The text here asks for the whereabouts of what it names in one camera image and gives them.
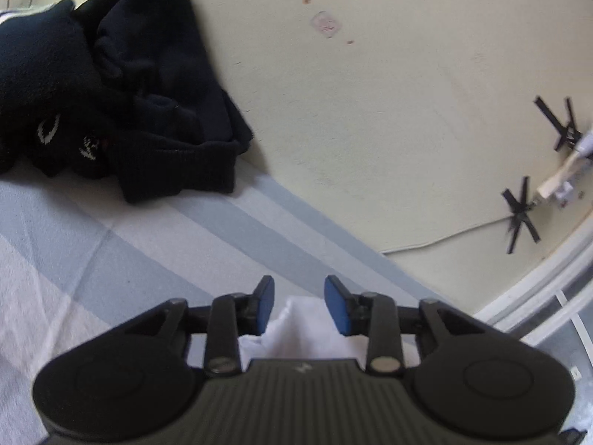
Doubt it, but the grey striped bed sheet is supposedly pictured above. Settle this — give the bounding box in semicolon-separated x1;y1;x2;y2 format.
0;7;468;445

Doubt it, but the white wall cable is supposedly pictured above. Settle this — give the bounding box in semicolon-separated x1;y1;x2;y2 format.
380;198;544;255

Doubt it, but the black tape cross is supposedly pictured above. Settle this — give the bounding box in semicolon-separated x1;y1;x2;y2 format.
533;95;584;152
502;175;542;256

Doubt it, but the white window frame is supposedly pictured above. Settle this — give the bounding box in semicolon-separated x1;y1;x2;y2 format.
471;225;593;445

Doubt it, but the pile of dark clothes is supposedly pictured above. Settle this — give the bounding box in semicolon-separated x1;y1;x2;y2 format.
0;0;255;205

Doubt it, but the white printed t-shirt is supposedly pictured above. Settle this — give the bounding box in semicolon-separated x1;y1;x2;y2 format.
238;295;420;368

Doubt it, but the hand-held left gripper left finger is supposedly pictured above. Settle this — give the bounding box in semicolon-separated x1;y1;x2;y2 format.
123;275;276;378

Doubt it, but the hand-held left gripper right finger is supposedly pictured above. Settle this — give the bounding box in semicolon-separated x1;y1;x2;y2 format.
324;274;487;378

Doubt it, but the white power adapter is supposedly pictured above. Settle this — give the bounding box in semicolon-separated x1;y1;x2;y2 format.
536;129;593;205

